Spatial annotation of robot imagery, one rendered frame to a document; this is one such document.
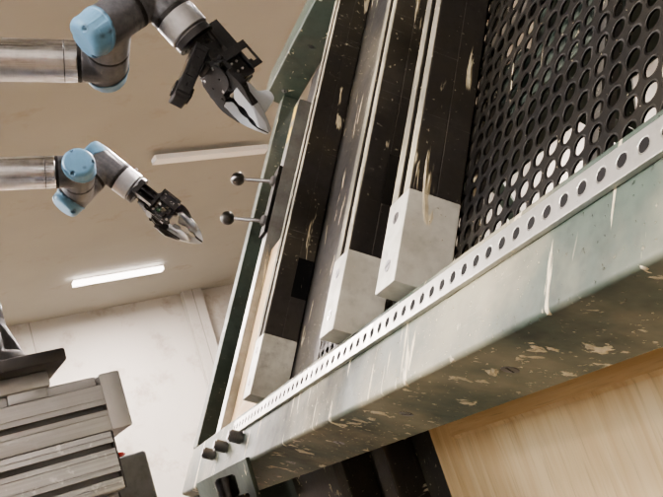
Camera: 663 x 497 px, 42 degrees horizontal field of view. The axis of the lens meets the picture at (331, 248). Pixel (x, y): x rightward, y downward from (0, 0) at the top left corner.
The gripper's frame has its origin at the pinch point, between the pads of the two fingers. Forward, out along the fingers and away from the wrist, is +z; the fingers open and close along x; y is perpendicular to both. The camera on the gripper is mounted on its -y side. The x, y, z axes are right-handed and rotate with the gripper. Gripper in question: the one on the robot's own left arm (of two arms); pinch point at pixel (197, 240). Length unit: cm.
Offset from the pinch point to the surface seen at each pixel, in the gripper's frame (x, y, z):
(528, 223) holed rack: -14, 151, 32
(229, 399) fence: -27.7, 8.2, 30.5
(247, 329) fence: -11.4, 5.2, 23.7
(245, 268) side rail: 6.7, -22.5, 13.8
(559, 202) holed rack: -13, 155, 32
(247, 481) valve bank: -42, 53, 39
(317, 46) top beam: 65, -4, -9
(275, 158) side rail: 40.5, -28.6, 0.4
